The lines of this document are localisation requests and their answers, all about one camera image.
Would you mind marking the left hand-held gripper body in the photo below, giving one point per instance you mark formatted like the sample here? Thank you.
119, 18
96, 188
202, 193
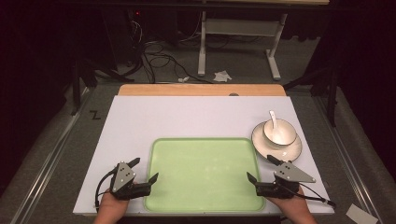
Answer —
124, 182

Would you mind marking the person's left hand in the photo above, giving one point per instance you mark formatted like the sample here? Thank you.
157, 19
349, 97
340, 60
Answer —
111, 203

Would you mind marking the person's right hand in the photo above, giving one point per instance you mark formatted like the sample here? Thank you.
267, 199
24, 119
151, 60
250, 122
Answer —
288, 203

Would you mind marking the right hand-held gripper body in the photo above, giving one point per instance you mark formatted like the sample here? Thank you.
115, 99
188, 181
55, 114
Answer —
285, 182

